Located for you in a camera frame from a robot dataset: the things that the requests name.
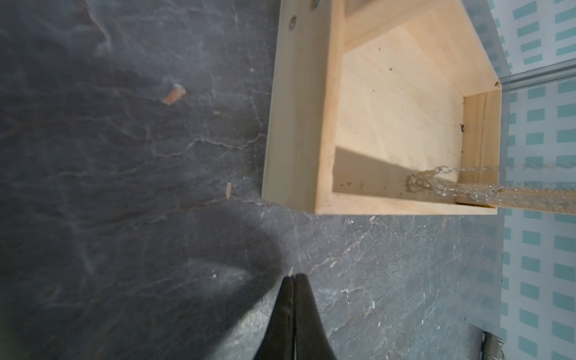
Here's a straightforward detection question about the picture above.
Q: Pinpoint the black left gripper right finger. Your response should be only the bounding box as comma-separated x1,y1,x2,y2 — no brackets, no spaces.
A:
294,274,336,359

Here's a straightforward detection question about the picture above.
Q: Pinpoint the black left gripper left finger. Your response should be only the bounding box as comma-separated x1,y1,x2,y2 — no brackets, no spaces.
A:
253,276,295,360

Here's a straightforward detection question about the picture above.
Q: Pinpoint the silver chain necklace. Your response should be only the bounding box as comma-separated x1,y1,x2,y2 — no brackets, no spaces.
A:
403,165,505,202

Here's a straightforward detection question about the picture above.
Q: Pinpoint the wooden jewelry display stand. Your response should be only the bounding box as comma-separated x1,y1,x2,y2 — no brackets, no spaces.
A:
261,1,575,215

